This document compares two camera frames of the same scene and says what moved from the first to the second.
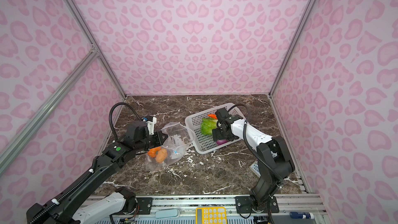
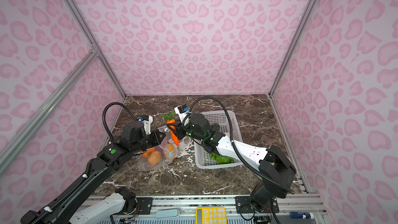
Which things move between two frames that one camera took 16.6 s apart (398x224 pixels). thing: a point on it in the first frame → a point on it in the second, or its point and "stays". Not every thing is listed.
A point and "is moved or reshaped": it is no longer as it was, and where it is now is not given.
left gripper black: (159, 140) stays
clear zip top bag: (180, 138) is moved or reshaped
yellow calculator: (211, 215) stays
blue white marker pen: (301, 215) stays
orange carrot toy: (213, 115) → (171, 121)
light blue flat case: (167, 213) stays
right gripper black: (217, 132) → (179, 129)
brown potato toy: (161, 155) → (154, 157)
